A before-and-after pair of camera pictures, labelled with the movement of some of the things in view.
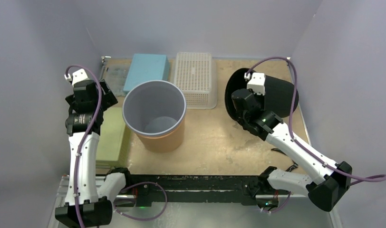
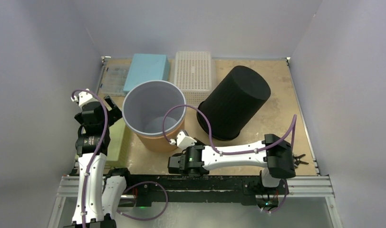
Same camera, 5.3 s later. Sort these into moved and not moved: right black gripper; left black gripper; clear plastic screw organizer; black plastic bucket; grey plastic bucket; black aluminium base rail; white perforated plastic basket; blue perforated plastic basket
Moved: right black gripper; left black gripper; black plastic bucket
Not moved: black aluminium base rail; blue perforated plastic basket; clear plastic screw organizer; grey plastic bucket; white perforated plastic basket
